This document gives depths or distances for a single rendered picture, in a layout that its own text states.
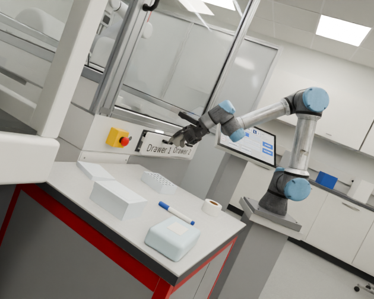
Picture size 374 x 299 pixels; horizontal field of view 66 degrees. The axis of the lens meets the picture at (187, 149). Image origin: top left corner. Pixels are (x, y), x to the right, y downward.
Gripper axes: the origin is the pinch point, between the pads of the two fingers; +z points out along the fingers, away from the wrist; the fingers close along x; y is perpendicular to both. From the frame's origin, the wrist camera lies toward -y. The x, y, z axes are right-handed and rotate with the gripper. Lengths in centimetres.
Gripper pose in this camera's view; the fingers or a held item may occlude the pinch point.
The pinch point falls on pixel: (170, 141)
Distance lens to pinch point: 144.8
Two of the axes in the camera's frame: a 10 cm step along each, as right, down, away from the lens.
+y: 4.5, 8.5, -2.7
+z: -7.9, 5.2, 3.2
